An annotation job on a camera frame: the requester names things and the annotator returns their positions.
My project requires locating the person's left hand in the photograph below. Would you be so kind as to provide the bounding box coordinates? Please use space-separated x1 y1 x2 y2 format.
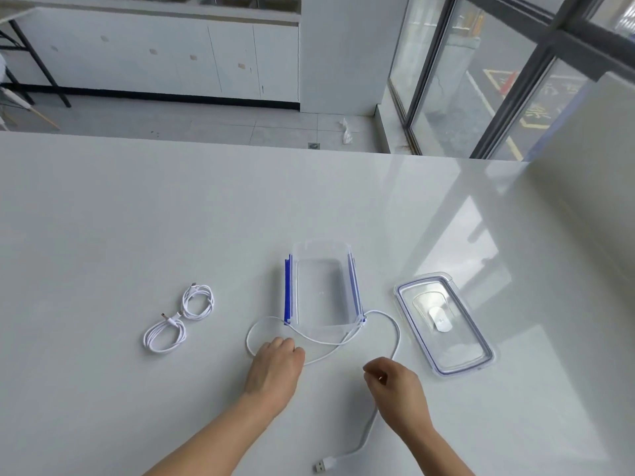
242 337 306 408

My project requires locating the person's right hand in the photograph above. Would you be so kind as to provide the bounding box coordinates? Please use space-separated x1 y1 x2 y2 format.
363 357 433 445

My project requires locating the long white usb cable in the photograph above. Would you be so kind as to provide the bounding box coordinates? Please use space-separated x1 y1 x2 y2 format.
246 310 402 474

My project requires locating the person's left forearm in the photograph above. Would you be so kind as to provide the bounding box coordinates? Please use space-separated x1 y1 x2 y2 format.
143 393 288 476

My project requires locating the person's right forearm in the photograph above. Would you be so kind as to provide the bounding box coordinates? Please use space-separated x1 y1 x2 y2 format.
404 424 480 476

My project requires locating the clear container with blue clips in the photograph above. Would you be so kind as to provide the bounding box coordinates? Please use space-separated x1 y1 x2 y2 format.
284 241 368 345

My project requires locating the clear plastic container lid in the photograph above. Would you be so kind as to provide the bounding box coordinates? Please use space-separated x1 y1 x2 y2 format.
394 273 496 378

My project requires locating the white cabinet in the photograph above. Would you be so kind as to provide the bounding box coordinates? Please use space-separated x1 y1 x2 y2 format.
0 4 301 102

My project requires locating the small coiled white cable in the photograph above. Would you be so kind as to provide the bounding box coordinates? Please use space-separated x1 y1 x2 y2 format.
182 282 215 322

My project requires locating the large coiled white cable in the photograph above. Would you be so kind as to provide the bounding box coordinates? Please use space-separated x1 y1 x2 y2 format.
143 313 188 354

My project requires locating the dark window frame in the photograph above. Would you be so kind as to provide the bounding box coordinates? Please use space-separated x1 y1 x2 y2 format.
387 0 635 159

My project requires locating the black metal table frame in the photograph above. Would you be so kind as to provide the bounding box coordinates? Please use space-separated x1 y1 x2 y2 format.
0 17 72 109

